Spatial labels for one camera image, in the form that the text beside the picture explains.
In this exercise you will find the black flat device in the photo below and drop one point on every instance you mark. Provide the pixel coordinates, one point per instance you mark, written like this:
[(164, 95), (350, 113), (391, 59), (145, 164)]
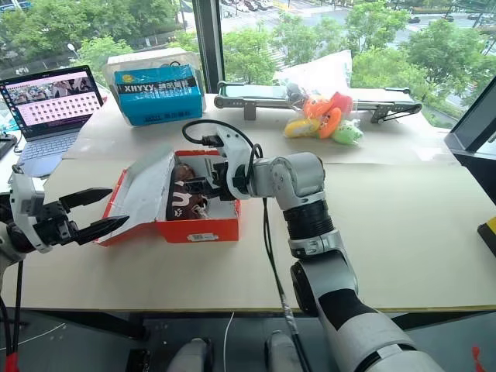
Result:
[(5, 147)]

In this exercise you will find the small red tag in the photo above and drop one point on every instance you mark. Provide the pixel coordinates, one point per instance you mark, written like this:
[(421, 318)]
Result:
[(476, 358)]

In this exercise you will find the dark rounded grey shape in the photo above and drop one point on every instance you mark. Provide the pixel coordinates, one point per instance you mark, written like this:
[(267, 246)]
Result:
[(193, 356), (283, 354)]

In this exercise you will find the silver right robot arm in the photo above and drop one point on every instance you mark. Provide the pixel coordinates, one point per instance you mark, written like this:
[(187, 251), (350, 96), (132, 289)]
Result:
[(310, 209)]

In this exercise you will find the black side cabinet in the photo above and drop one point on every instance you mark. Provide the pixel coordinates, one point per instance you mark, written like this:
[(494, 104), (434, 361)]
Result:
[(478, 170)]

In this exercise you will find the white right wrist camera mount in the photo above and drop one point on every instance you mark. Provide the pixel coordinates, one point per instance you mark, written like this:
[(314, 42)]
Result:
[(234, 151)]

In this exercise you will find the clear plastic bag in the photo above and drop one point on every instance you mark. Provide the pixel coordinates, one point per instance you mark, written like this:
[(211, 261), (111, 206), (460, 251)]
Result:
[(317, 73)]

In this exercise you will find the orange round plush toy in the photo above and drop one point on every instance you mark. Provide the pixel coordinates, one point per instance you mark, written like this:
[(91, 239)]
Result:
[(331, 123)]

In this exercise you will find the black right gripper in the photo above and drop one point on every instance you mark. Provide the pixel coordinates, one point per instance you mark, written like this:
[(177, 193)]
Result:
[(220, 176)]

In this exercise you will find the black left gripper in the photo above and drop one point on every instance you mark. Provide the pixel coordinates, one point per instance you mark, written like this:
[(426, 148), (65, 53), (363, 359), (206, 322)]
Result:
[(56, 222)]

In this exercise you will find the yellow plush toy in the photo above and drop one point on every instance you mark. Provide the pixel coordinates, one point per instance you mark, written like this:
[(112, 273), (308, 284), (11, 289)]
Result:
[(300, 128)]

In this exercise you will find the silver open laptop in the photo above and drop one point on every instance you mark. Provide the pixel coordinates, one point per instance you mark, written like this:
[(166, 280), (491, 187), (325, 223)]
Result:
[(50, 112)]

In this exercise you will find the orange cardboard shoebox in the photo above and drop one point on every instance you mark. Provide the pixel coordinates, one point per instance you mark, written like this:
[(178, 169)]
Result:
[(193, 228)]

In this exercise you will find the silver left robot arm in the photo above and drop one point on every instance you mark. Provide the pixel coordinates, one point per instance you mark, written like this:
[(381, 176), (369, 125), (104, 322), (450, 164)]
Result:
[(15, 236)]

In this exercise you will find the red plush toy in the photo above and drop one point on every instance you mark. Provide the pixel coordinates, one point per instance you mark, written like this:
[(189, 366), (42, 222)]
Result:
[(342, 101)]

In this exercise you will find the brown shoe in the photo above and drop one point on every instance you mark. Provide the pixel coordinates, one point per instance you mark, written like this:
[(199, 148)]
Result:
[(182, 205)]

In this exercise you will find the green plush toy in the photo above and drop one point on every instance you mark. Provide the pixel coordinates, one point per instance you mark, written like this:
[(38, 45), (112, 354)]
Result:
[(348, 133)]

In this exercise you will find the small black conveyor belt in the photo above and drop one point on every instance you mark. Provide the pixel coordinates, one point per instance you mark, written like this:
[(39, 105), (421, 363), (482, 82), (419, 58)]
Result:
[(255, 95)]

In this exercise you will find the black window frame post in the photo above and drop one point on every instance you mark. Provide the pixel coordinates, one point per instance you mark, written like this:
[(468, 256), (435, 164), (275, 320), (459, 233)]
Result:
[(209, 42)]

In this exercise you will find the yellow and black box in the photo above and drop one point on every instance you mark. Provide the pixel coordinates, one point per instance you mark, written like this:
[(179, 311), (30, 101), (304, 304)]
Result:
[(489, 236)]

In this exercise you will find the white cardboard box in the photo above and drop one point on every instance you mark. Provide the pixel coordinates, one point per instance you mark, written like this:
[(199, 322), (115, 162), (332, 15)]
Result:
[(128, 60)]

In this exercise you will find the blue printed box in plastic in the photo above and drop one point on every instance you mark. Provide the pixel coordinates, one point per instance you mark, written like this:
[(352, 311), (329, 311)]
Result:
[(159, 98)]

